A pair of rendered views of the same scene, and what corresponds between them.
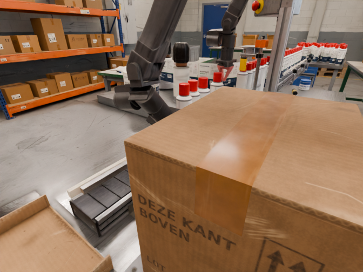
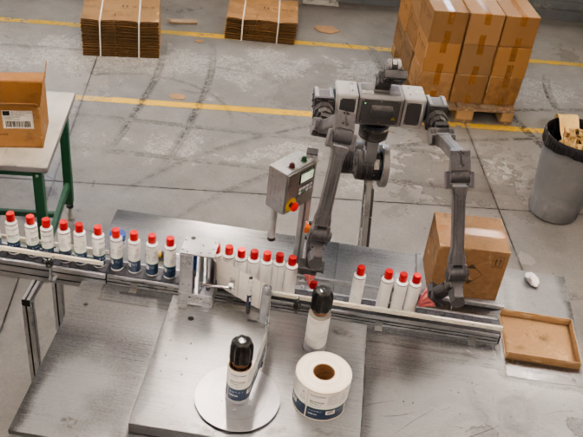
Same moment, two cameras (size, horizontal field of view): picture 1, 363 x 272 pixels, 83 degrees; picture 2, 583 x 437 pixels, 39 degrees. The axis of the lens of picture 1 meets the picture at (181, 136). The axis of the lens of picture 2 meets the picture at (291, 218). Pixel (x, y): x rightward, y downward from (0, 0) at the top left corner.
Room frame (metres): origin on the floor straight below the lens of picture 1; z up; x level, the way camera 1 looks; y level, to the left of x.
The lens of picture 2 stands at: (2.50, 1.82, 3.19)
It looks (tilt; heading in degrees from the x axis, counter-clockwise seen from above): 37 degrees down; 236
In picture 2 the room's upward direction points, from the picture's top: 7 degrees clockwise
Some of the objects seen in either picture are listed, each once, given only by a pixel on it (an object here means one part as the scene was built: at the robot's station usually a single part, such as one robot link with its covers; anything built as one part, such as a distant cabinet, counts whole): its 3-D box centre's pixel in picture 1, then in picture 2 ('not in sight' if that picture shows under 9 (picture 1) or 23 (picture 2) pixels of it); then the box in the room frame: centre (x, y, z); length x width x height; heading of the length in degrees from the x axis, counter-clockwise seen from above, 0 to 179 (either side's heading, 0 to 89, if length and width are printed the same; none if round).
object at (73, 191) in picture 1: (197, 119); (371, 308); (0.77, -0.07, 0.91); 1.07 x 0.01 x 0.02; 144
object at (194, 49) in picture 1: (180, 54); not in sight; (3.29, 0.01, 0.91); 0.60 x 0.40 x 0.22; 156
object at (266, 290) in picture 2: not in sight; (265, 305); (1.21, -0.20, 0.97); 0.05 x 0.05 x 0.19
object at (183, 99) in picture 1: (183, 114); (412, 293); (0.63, -0.01, 0.98); 0.05 x 0.05 x 0.20
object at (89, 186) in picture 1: (215, 111); (374, 287); (0.73, -0.13, 0.96); 1.07 x 0.01 x 0.01; 144
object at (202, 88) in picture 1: (201, 105); (385, 290); (0.72, -0.08, 0.98); 0.05 x 0.05 x 0.20
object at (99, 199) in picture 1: (234, 111); (302, 299); (0.98, -0.27, 0.86); 1.65 x 0.08 x 0.04; 144
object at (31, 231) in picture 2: (288, 61); (31, 235); (1.91, -0.95, 0.98); 0.05 x 0.05 x 0.20
